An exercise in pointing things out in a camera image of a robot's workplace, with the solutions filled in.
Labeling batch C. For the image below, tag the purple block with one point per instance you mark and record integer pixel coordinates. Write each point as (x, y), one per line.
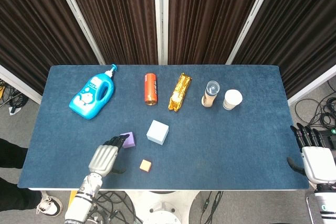
(130, 141)

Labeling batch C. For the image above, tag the black and white sneaker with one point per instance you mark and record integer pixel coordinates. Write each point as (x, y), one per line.
(50, 205)

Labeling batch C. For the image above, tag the black trouser leg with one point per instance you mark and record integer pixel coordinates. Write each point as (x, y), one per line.
(18, 195)
(11, 153)

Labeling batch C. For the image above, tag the white partition bottom rail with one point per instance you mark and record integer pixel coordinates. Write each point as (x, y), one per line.
(312, 85)
(18, 83)

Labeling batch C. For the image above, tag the gold foil snack package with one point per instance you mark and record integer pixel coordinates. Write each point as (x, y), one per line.
(179, 93)

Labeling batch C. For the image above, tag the blue detergent pump bottle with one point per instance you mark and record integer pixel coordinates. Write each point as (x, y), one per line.
(86, 100)

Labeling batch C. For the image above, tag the white partition post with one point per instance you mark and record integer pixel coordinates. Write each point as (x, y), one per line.
(80, 19)
(160, 19)
(250, 19)

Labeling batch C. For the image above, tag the orange drink can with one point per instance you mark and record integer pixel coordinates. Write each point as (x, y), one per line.
(150, 89)

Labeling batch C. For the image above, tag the small orange block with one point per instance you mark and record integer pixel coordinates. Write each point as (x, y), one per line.
(145, 165)

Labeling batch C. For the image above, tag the large white cube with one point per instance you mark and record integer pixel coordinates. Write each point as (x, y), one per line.
(157, 132)

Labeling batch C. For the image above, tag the black box with green light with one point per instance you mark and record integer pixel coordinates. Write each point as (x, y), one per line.
(328, 137)

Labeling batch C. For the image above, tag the white paper cup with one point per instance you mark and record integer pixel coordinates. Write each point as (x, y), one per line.
(232, 99)

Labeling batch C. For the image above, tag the brown pleated partition panel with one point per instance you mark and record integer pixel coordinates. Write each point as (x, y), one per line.
(302, 24)
(31, 24)
(118, 19)
(210, 16)

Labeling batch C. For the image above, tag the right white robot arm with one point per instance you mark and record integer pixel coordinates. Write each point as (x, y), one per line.
(325, 203)

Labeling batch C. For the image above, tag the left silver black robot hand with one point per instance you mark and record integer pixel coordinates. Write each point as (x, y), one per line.
(103, 159)

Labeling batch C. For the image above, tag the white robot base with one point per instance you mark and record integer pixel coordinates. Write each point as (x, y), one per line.
(160, 205)

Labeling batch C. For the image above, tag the seasoning bottle with clear cap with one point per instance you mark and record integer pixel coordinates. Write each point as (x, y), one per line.
(210, 95)

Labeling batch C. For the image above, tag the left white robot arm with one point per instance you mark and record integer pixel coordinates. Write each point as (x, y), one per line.
(80, 203)

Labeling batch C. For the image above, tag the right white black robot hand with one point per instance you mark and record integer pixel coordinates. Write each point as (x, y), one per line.
(319, 163)

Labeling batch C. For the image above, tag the blue table mat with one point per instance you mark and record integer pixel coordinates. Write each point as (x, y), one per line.
(210, 150)

